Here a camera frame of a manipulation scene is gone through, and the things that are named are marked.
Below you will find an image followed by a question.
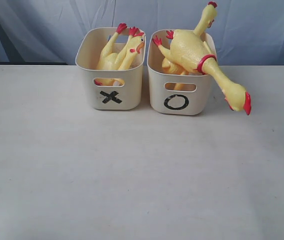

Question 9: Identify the yellow rubber chicken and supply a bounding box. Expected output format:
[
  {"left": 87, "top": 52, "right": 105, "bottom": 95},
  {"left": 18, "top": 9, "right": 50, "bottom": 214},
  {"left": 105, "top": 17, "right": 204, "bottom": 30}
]
[
  {"left": 93, "top": 22, "right": 146, "bottom": 87},
  {"left": 152, "top": 29, "right": 252, "bottom": 115},
  {"left": 161, "top": 1, "right": 218, "bottom": 91}
]

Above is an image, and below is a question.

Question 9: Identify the cream bin marked X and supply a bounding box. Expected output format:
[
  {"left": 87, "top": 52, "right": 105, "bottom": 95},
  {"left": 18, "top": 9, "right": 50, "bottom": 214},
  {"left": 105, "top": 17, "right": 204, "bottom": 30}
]
[{"left": 75, "top": 26, "right": 147, "bottom": 110}]

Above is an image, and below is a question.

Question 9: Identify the cream bin marked O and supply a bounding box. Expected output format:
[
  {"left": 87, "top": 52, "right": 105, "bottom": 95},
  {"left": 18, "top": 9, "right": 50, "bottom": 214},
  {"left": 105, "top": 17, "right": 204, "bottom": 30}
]
[{"left": 147, "top": 29, "right": 218, "bottom": 115}]

